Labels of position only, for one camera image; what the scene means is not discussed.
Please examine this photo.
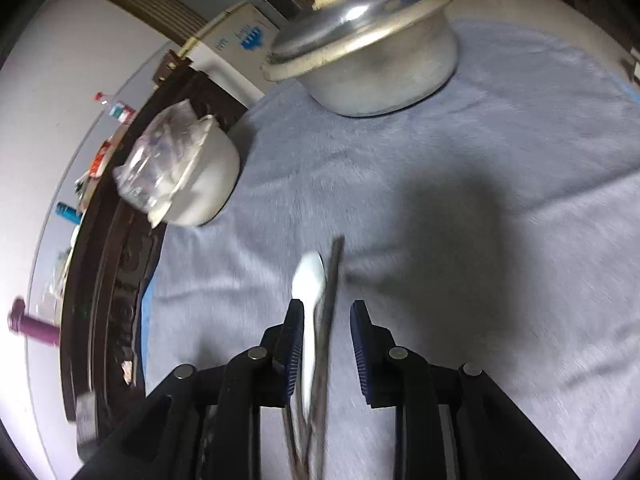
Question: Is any teal thermos bottle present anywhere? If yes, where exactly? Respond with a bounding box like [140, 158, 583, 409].
[54, 202, 82, 226]

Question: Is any purple thermos bottle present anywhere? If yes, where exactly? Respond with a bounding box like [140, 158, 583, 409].
[8, 297, 60, 347]

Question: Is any white chest freezer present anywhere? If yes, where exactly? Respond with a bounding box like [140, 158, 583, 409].
[178, 1, 279, 108]

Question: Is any clear water bottle red cap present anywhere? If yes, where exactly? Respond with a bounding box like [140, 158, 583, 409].
[93, 92, 136, 124]

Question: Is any white bowl with plastic bag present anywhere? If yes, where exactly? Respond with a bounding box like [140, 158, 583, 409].
[113, 100, 241, 228]

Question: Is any grey felt table cloth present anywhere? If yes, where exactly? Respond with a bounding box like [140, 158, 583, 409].
[144, 21, 639, 479]

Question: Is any dark chopstick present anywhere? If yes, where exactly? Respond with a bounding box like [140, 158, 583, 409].
[306, 235, 345, 479]

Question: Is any dark wooden sideboard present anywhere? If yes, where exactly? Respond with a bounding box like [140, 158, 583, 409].
[60, 52, 246, 426]

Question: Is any aluminium pot with lid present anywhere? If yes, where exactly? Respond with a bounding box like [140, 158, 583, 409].
[262, 0, 459, 117]

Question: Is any white plastic spoon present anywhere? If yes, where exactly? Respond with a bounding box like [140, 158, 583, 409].
[292, 252, 326, 422]

